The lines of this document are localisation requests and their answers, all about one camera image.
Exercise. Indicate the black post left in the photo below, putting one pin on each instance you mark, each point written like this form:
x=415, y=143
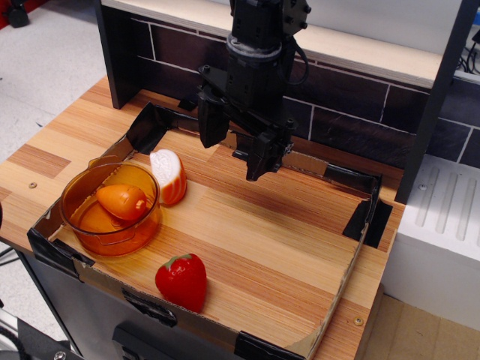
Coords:
x=117, y=41

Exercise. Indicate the orange toy carrot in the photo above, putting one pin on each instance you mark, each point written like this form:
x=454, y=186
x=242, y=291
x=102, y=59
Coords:
x=124, y=201

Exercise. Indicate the red toy strawberry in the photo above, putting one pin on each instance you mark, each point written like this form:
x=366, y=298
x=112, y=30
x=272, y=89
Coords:
x=183, y=281

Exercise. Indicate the black post right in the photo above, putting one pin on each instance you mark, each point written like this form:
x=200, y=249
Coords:
x=460, y=30

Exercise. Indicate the transparent orange plastic pot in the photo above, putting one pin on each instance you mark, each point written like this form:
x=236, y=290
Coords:
x=98, y=231

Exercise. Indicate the white and orange toy food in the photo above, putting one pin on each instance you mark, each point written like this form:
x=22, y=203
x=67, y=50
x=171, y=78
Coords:
x=169, y=171

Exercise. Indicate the black post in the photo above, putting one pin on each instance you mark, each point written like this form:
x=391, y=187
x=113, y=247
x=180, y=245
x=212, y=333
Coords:
x=460, y=30
x=117, y=41

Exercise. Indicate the white ribbed drainboard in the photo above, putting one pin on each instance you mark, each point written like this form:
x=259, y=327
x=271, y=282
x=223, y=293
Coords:
x=434, y=261

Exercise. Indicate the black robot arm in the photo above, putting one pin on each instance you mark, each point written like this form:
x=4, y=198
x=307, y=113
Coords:
x=268, y=27

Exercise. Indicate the cardboard fence with black tape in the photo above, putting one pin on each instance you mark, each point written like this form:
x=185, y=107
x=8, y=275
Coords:
x=278, y=254

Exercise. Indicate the dark brick pattern backsplash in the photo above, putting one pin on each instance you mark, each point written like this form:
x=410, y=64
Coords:
x=363, y=115

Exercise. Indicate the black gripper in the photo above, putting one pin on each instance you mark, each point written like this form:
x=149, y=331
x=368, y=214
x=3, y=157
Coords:
x=249, y=93

